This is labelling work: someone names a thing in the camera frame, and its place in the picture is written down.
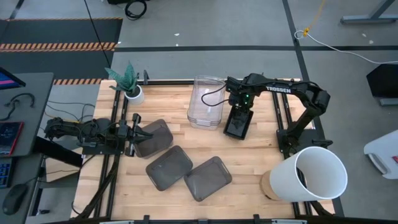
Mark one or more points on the black box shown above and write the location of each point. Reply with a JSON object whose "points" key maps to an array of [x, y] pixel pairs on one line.
{"points": [[384, 81]]}

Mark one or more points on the black aluminium table frame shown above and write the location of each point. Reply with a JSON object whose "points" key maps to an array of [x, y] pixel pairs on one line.
{"points": [[168, 82]]}

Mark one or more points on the green plant in white pot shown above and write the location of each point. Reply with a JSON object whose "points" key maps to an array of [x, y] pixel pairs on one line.
{"points": [[135, 98]]}

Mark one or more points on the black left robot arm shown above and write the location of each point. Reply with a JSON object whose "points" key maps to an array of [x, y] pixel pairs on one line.
{"points": [[68, 129]]}

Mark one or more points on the grey metal table leg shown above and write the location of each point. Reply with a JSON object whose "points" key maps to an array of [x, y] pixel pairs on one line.
{"points": [[357, 20]]}

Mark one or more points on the white plastic object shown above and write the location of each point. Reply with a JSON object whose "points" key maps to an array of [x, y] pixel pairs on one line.
{"points": [[382, 149]]}

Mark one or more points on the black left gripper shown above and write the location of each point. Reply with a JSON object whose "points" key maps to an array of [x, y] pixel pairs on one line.
{"points": [[126, 133]]}

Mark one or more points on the black keyboard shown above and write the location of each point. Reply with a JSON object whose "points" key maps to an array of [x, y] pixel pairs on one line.
{"points": [[4, 172]]}

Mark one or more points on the black hazard-striped floor mat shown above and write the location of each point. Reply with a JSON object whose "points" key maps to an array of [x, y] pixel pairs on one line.
{"points": [[62, 31]]}

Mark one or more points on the white cylindrical bin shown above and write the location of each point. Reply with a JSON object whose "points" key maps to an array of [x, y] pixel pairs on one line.
{"points": [[286, 183]]}

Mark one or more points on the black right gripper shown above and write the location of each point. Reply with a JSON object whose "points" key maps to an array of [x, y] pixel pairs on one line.
{"points": [[239, 91]]}

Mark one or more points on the grey translucent plastic basket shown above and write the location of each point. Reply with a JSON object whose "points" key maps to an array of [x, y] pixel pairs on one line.
{"points": [[206, 179], [158, 140], [169, 168]]}

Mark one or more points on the round wooden disc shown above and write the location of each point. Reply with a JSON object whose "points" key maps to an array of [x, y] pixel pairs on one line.
{"points": [[265, 189]]}

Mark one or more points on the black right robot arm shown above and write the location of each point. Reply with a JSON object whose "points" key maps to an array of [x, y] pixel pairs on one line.
{"points": [[280, 88]]}

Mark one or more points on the computer monitor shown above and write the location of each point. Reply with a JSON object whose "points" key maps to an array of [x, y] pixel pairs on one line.
{"points": [[7, 81]]}

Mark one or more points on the grey desk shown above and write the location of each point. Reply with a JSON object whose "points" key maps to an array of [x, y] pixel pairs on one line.
{"points": [[34, 109]]}

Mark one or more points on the black computer mouse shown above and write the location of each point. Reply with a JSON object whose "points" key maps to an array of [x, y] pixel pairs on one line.
{"points": [[14, 199]]}

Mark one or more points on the red-edged tablet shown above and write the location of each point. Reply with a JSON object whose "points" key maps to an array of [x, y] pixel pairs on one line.
{"points": [[9, 137]]}

